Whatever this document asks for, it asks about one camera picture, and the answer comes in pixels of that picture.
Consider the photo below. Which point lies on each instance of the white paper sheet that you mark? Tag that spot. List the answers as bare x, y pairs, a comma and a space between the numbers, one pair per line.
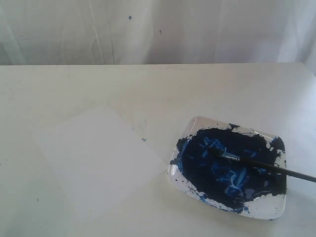
98, 160

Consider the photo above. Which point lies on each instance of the black paintbrush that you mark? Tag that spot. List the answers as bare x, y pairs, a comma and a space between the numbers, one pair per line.
252, 163

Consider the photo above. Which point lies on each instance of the white backdrop cloth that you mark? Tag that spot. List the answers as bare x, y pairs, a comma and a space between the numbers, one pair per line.
157, 31

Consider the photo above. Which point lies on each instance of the white tray with blue paint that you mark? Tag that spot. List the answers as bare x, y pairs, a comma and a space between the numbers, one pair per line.
226, 184

